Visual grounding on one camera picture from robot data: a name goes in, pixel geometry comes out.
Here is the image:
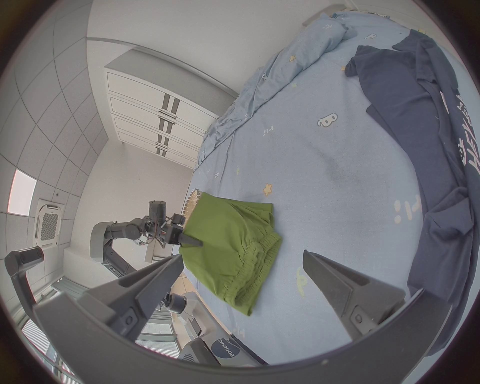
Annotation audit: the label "ceiling air conditioner vent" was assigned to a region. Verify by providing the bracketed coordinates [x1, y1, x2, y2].
[34, 198, 65, 248]

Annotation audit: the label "white wardrobe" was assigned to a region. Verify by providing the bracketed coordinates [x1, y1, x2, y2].
[104, 49, 241, 169]

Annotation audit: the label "ceiling light panel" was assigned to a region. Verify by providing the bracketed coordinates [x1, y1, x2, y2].
[8, 169, 37, 216]

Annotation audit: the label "pale blue quilt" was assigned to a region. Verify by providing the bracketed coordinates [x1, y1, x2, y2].
[195, 11, 359, 169]

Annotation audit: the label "dark blue garment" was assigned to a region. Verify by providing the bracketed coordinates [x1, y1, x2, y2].
[344, 28, 480, 357]

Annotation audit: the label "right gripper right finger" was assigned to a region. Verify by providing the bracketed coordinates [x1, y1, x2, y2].
[302, 250, 407, 344]

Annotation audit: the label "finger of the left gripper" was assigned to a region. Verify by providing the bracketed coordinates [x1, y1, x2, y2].
[178, 234, 204, 249]

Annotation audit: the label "green shorts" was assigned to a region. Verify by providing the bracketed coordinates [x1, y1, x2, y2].
[181, 192, 283, 317]

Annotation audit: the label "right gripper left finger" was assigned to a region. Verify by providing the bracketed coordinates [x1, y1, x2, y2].
[85, 254, 185, 343]

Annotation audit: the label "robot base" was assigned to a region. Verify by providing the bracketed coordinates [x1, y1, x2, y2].
[148, 290, 271, 370]

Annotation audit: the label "round woven basket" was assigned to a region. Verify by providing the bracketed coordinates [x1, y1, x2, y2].
[184, 187, 204, 226]

